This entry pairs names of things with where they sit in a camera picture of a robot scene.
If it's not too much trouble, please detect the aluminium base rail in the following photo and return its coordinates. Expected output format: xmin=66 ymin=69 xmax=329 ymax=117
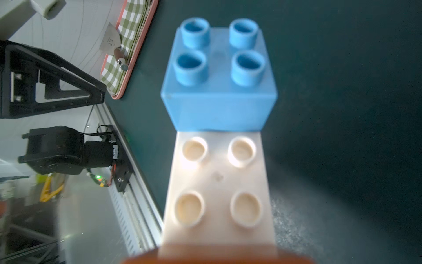
xmin=93 ymin=103 xmax=163 ymax=254

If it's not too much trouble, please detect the orange small lego brick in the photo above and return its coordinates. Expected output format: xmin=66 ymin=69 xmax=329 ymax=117
xmin=123 ymin=245 xmax=314 ymax=264

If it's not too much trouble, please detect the pink plastic tray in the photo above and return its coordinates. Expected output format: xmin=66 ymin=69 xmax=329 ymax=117
xmin=100 ymin=1 xmax=158 ymax=100

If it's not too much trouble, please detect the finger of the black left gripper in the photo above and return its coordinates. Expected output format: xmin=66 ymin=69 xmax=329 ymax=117
xmin=1 ymin=40 xmax=107 ymax=119

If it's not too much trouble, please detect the white long lego brick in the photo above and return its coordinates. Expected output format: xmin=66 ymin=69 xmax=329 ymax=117
xmin=159 ymin=132 xmax=278 ymax=259

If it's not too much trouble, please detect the light blue small lego brick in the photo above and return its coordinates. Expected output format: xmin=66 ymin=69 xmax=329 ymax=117
xmin=161 ymin=17 xmax=278 ymax=132

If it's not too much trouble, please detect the green checkered cloth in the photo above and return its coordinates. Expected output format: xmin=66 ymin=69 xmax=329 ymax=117
xmin=100 ymin=1 xmax=153 ymax=100

